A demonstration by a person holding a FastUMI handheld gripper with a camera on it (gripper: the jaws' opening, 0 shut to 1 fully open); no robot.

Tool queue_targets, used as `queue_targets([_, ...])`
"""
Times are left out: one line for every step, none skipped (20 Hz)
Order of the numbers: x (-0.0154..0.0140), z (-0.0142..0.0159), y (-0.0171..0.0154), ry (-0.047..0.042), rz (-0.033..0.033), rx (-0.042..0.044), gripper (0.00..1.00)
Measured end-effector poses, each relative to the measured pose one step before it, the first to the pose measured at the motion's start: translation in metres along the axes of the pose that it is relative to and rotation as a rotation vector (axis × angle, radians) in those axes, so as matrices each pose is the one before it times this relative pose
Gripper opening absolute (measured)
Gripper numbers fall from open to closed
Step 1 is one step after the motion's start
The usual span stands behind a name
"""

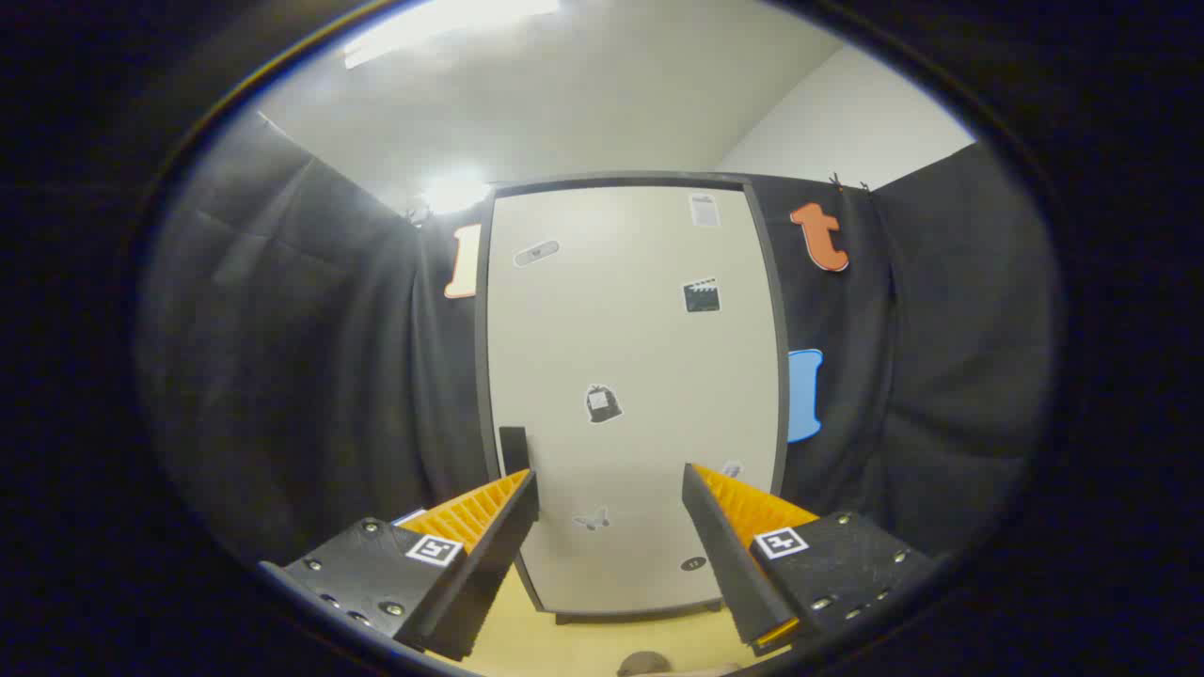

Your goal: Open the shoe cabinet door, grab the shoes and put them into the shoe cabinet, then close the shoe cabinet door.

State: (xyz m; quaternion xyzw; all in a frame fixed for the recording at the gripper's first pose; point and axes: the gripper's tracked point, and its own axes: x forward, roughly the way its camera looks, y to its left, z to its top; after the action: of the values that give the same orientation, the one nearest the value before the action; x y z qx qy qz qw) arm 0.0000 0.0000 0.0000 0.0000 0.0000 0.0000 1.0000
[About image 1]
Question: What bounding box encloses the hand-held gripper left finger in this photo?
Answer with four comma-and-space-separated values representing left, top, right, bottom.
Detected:
259, 468, 540, 662

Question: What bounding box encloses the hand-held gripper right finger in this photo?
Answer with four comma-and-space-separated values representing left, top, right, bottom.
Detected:
682, 463, 942, 657

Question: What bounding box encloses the black backdrop cloth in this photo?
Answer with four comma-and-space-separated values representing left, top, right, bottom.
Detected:
136, 108, 1069, 575

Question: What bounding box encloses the grey shoe cabinet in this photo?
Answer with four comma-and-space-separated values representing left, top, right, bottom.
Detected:
473, 172, 791, 626

